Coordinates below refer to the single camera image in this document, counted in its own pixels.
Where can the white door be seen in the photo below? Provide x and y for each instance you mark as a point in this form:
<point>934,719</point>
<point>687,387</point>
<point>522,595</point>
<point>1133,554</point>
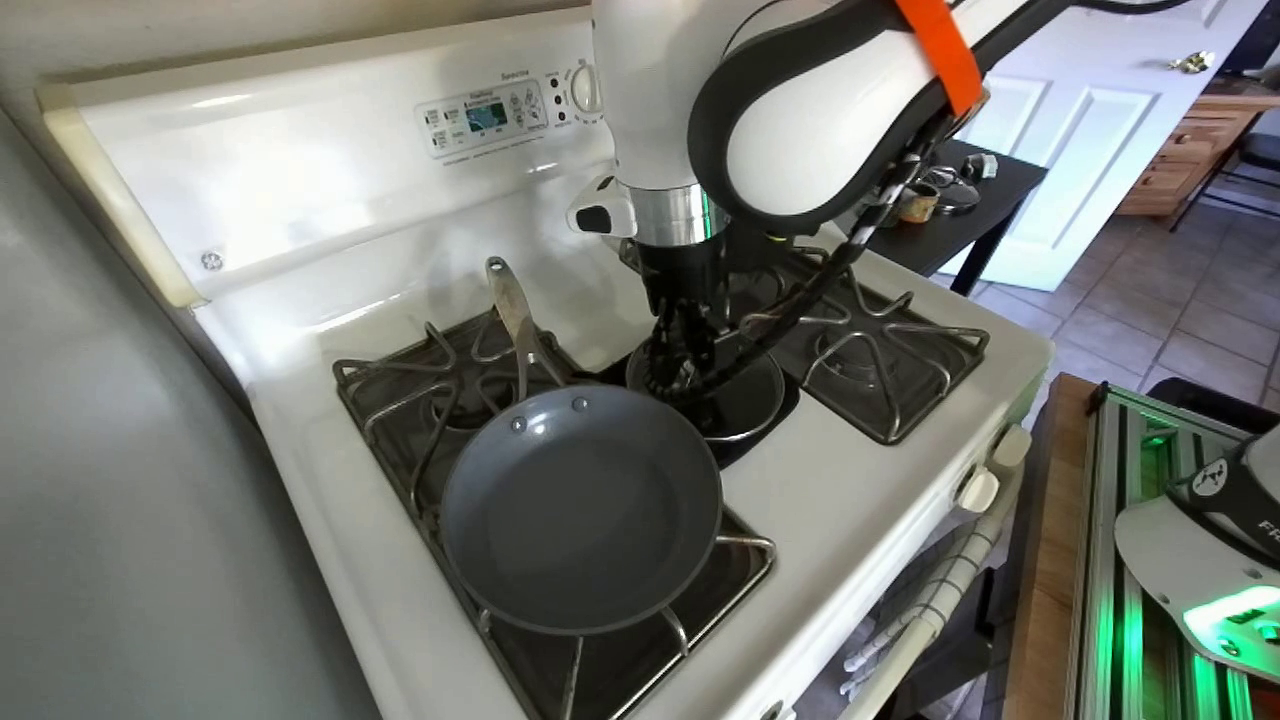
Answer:
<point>1088,103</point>

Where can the right stove grate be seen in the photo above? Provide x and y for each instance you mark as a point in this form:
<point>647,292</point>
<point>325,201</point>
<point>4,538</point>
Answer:
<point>875,359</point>

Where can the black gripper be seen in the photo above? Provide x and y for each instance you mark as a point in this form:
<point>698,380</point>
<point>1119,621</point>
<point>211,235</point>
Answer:
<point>689,302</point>

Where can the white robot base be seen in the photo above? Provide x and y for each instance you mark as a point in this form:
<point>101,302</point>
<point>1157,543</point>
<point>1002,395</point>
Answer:
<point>1210,559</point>

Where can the white refrigerator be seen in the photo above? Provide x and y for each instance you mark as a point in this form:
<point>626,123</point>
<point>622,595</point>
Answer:
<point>149,559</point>

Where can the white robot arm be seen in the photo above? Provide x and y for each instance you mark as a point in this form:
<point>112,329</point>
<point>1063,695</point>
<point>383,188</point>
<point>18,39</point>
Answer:
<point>774,118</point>

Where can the black side table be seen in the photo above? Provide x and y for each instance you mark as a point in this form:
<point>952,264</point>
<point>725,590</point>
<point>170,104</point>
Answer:
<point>958,208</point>

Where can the wooden plank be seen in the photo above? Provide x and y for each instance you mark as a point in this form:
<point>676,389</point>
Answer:
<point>1055,518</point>

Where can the wooden dresser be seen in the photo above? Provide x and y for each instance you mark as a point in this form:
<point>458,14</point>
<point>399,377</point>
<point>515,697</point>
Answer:
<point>1196,144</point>

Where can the white gas stove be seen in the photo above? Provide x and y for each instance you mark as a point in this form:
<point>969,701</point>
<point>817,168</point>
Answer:
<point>576,348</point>

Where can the grey frying pan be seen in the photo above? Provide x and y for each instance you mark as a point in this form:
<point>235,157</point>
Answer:
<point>582,505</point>

